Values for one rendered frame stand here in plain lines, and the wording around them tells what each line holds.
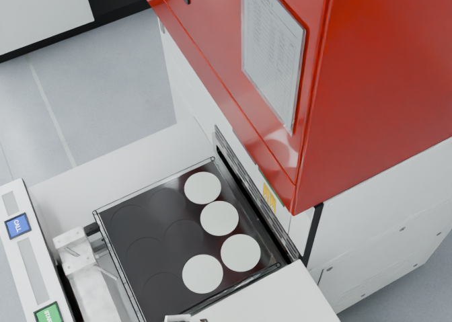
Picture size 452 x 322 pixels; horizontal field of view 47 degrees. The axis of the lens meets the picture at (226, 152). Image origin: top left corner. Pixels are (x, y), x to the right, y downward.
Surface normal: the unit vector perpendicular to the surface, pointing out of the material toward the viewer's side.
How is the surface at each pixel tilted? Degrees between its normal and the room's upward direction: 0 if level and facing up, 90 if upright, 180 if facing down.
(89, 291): 0
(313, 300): 0
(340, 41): 90
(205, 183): 0
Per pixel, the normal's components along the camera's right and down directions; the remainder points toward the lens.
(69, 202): -0.03, -0.55
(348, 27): 0.47, 0.73
